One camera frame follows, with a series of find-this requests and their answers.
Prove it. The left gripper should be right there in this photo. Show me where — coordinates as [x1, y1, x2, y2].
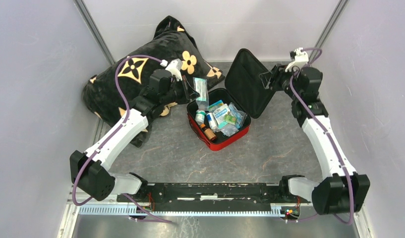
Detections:
[161, 75, 200, 106]

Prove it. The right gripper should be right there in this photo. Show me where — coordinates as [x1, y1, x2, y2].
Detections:
[259, 63, 302, 101]

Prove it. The teal plaster packet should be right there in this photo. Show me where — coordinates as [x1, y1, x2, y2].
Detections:
[193, 77, 208, 102]

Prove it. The white bottle green label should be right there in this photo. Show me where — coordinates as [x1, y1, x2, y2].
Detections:
[195, 110, 206, 125]

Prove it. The white bottle blue label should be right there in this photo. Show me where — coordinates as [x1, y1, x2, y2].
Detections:
[206, 112, 219, 132]

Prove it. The brown bottle orange cap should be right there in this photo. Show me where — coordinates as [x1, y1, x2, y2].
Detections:
[199, 124, 217, 142]

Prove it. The red medicine kit case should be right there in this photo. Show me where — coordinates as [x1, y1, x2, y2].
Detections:
[186, 49, 275, 151]

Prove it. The small green packet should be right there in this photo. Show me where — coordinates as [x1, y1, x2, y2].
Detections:
[224, 114, 237, 125]

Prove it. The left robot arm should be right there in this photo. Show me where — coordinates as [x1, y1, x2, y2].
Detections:
[69, 69, 200, 206]

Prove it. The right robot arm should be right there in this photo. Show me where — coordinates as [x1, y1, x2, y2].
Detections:
[259, 64, 370, 215]

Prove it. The black pillow with gold flowers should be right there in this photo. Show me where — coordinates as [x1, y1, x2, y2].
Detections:
[82, 15, 226, 147]

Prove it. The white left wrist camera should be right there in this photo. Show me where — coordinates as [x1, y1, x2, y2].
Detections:
[160, 59, 182, 81]

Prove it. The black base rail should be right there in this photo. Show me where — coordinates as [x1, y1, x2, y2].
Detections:
[131, 182, 309, 212]

